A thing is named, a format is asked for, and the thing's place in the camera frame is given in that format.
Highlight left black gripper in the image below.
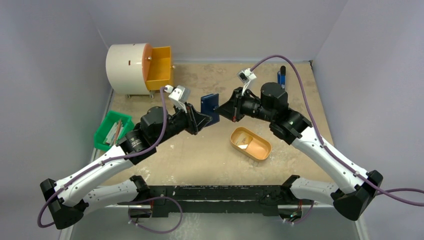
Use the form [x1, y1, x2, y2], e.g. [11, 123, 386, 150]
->
[154, 102, 214, 146]

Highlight blue leather card holder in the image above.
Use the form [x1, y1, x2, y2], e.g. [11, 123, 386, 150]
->
[200, 93, 220, 127]

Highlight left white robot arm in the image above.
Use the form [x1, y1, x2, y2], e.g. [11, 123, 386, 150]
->
[40, 103, 213, 230]

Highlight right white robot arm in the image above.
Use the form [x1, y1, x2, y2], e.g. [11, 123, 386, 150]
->
[214, 82, 383, 221]

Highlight tan oval plastic tray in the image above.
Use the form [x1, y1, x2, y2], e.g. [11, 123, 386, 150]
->
[230, 127, 272, 162]

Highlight blue black utility tool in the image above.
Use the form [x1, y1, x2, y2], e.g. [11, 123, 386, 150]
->
[277, 65, 286, 90]

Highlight orange plastic drawer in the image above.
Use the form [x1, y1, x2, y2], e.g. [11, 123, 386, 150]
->
[145, 46, 174, 91]

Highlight sticks in green bin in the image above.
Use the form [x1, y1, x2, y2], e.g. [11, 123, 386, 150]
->
[103, 119, 124, 147]

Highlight green plastic bin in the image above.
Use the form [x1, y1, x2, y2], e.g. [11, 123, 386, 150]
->
[93, 110, 135, 152]

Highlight white cylindrical drawer cabinet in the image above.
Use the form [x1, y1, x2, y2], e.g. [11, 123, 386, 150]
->
[105, 43, 153, 95]

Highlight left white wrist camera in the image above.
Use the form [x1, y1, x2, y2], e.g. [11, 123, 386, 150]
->
[165, 85, 191, 113]

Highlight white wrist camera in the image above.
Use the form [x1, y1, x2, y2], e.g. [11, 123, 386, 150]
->
[165, 85, 191, 113]
[237, 68, 257, 96]

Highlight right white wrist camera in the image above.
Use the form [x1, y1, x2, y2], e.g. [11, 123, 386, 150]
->
[237, 68, 257, 96]

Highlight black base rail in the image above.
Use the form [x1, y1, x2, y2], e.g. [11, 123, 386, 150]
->
[116, 183, 316, 220]

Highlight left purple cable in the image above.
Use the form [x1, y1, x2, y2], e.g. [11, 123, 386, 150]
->
[37, 86, 173, 229]

